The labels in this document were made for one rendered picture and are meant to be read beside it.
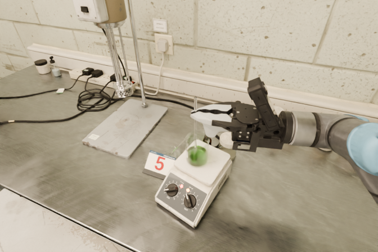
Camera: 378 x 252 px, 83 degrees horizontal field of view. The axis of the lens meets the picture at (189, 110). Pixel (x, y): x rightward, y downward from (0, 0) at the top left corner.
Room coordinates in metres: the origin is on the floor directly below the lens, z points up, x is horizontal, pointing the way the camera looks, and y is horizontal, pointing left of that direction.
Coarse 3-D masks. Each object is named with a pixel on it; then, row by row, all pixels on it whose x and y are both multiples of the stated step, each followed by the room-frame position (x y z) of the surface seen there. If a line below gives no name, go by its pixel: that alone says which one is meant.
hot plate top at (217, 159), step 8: (184, 152) 0.42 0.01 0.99; (216, 152) 0.42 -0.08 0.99; (224, 152) 0.42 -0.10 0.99; (176, 160) 0.39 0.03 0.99; (184, 160) 0.39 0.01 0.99; (208, 160) 0.39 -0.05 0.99; (216, 160) 0.39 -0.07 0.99; (224, 160) 0.39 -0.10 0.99; (184, 168) 0.37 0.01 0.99; (192, 168) 0.37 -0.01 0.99; (200, 168) 0.37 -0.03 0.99; (208, 168) 0.37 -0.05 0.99; (216, 168) 0.37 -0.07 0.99; (192, 176) 0.34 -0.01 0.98; (200, 176) 0.34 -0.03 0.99; (208, 176) 0.34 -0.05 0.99; (216, 176) 0.34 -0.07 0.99; (208, 184) 0.32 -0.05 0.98
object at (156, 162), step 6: (150, 156) 0.46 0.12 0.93; (156, 156) 0.45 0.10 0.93; (162, 156) 0.45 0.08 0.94; (150, 162) 0.44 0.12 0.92; (156, 162) 0.44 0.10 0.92; (162, 162) 0.44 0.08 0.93; (168, 162) 0.44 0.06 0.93; (156, 168) 0.43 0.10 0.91; (162, 168) 0.42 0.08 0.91; (168, 168) 0.42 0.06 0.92
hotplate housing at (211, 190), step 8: (176, 168) 0.38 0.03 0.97; (224, 168) 0.38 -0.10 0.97; (184, 176) 0.36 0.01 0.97; (224, 176) 0.37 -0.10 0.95; (192, 184) 0.33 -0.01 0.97; (200, 184) 0.33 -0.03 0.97; (216, 184) 0.33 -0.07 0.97; (208, 192) 0.31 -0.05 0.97; (216, 192) 0.33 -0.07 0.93; (160, 200) 0.31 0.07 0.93; (208, 200) 0.30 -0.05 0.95; (168, 208) 0.29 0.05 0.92; (200, 208) 0.28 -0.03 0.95; (200, 216) 0.27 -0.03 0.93; (192, 224) 0.25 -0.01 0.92
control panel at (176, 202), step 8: (168, 176) 0.36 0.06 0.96; (176, 176) 0.36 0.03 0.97; (168, 184) 0.34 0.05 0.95; (176, 184) 0.34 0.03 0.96; (184, 184) 0.33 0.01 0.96; (160, 192) 0.33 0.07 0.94; (184, 192) 0.32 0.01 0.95; (192, 192) 0.31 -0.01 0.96; (200, 192) 0.31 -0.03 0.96; (168, 200) 0.31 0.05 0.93; (176, 200) 0.30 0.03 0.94; (200, 200) 0.29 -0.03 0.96; (176, 208) 0.29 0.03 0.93; (184, 208) 0.28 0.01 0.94; (192, 208) 0.28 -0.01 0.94; (184, 216) 0.27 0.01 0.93; (192, 216) 0.27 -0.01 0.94
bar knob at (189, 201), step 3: (186, 195) 0.30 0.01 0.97; (189, 195) 0.30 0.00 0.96; (192, 195) 0.31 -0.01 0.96; (186, 198) 0.29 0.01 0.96; (189, 198) 0.29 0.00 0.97; (192, 198) 0.30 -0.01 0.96; (195, 198) 0.30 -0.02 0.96; (186, 201) 0.30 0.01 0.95; (189, 201) 0.29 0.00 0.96; (192, 201) 0.29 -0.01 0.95; (195, 201) 0.29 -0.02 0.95; (186, 204) 0.29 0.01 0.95; (189, 204) 0.28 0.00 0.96; (192, 204) 0.29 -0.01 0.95; (195, 204) 0.29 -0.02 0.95; (186, 207) 0.28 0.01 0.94; (189, 207) 0.28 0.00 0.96; (192, 207) 0.28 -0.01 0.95
